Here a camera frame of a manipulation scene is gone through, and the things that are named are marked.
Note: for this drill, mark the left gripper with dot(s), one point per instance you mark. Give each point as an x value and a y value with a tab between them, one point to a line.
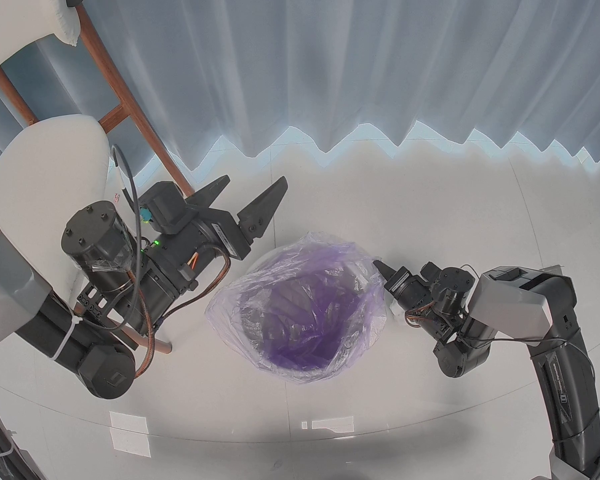
190	253

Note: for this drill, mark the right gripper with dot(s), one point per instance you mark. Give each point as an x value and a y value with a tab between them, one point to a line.
407	288

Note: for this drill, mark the purple plastic bag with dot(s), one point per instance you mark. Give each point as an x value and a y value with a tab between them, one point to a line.
300	318

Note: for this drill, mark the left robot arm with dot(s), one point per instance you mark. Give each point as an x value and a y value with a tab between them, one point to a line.
105	373

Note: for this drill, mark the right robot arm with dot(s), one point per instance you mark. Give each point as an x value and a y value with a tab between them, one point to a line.
510	303

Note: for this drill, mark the crumpled white paper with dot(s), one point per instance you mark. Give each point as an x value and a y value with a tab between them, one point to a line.
395	308

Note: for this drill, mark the pale blue curtain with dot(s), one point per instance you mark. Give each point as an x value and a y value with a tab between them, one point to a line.
330	43

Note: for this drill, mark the white cushioned wooden chair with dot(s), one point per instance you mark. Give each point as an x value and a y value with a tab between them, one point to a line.
40	168

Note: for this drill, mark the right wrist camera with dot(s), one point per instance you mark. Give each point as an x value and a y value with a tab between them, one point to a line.
430	272

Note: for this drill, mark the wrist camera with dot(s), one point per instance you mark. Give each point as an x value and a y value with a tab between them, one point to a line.
162	205
430	272

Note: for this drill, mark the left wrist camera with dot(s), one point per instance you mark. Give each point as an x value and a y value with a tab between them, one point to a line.
162	205

